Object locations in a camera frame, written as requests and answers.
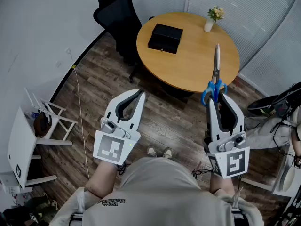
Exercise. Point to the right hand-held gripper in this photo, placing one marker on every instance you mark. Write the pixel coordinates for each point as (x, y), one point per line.
(235, 162)

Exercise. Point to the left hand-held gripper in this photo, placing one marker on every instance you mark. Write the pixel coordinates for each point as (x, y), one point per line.
(110, 148)

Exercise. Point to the black box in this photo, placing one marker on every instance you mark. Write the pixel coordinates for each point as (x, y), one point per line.
(165, 37)

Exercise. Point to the person's left forearm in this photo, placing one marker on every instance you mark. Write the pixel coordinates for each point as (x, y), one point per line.
(103, 178)

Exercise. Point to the person's right forearm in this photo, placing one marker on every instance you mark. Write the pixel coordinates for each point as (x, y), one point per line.
(221, 183)

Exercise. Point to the black round seat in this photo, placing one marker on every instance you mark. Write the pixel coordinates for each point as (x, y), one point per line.
(258, 105)

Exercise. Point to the person's left shoe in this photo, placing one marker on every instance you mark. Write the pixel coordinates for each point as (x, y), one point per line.
(151, 150)

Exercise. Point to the person's shoe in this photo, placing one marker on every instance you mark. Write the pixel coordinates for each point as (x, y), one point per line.
(167, 152)
(151, 150)

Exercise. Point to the person's right shoe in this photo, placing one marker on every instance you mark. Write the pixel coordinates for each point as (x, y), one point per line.
(167, 152)

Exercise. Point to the white folding chair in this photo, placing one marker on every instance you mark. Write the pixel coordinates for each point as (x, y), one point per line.
(50, 107)

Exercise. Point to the brown bag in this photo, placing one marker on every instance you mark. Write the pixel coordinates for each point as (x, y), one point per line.
(42, 125)

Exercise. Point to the person's beige shirt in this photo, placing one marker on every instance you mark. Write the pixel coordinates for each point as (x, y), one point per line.
(160, 192)

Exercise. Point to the black mesh office chair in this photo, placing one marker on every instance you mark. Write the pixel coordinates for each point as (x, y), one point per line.
(117, 20)

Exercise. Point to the white vase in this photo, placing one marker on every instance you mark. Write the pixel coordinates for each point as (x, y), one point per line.
(208, 26)

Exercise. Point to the yellow flower bouquet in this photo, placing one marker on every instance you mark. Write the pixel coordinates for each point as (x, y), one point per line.
(216, 13)

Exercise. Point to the white cabinet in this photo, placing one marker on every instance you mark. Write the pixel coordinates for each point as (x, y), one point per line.
(21, 145)

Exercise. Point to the dark backpack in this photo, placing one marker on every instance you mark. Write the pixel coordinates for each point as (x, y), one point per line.
(35, 208)

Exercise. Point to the white wall socket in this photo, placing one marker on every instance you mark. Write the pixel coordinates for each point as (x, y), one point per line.
(58, 64)
(68, 51)

